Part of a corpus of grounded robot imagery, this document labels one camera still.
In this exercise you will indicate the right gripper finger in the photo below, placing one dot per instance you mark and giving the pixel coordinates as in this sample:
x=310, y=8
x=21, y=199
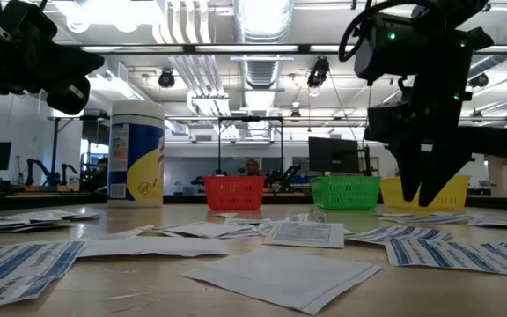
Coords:
x=407, y=171
x=443, y=176

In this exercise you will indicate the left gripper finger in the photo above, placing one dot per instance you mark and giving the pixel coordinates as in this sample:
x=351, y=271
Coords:
x=73, y=64
x=68, y=97

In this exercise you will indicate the white packet with green print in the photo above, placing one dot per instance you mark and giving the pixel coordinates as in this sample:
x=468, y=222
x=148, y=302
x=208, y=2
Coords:
x=310, y=216

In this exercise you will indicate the white packet with grey print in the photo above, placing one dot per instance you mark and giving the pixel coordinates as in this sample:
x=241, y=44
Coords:
x=504, y=223
x=20, y=226
x=82, y=215

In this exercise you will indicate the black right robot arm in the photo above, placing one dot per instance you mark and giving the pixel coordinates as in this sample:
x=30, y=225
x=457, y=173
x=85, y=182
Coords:
x=438, y=44

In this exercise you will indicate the black background robot arm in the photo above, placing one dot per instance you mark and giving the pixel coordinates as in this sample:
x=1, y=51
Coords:
x=282, y=176
x=64, y=171
x=30, y=169

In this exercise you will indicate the yellow plastic basket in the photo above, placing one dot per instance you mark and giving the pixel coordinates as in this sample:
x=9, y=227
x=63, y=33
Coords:
x=453, y=193

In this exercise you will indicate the green plastic basket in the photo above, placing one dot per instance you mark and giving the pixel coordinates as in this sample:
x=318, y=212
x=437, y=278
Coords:
x=345, y=193

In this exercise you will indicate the person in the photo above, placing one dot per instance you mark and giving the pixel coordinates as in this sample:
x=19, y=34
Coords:
x=252, y=167
x=102, y=165

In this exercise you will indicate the wide blue striped bandage packet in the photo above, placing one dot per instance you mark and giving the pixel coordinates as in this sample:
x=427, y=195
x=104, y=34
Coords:
x=456, y=257

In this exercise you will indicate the white blue yellow wipes canister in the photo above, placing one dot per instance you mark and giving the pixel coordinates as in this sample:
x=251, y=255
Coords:
x=135, y=154

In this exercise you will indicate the large plain white gauze packet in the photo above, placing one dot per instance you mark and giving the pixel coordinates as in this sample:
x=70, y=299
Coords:
x=280, y=277

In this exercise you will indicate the red plastic basket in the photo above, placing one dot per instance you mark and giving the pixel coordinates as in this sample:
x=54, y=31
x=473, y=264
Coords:
x=234, y=193

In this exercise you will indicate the black ceiling mounted camera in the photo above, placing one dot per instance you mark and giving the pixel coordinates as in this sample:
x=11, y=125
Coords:
x=479, y=80
x=166, y=79

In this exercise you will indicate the black background frame post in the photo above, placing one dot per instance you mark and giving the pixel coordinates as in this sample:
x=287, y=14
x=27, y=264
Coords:
x=55, y=149

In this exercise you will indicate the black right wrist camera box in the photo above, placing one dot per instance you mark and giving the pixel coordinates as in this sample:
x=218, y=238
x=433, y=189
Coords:
x=387, y=116

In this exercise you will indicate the black table edge rail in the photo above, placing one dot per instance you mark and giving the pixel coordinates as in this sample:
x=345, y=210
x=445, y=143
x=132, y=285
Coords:
x=38, y=202

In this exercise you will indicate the black hanging overhead camera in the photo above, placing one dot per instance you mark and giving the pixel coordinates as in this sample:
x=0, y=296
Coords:
x=319, y=72

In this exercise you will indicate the black overhead frame light bar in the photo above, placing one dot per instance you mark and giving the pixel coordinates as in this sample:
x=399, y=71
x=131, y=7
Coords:
x=304, y=48

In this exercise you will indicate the black background frame stand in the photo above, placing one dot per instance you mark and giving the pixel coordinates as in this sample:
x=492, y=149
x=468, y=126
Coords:
x=250, y=119

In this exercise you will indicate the silver ceiling air duct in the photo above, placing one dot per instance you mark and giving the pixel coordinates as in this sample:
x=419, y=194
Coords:
x=262, y=75

